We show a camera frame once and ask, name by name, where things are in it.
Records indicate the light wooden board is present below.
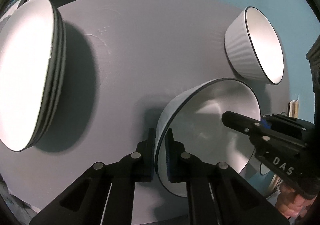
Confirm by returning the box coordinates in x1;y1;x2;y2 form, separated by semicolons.
289;100;301;118

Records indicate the dark wooden furniture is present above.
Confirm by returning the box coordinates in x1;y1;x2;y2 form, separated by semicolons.
306;46;320;118

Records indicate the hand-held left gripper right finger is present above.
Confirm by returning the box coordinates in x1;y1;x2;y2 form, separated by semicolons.
164;128;288;225

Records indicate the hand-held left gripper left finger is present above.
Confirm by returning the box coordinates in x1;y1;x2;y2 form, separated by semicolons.
29;127;155;225

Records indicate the person's right hand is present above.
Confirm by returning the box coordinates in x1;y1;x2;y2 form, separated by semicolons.
274;182;309;218

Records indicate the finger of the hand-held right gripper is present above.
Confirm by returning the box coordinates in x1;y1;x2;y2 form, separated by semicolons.
261;113;314;137
222;111;263;138

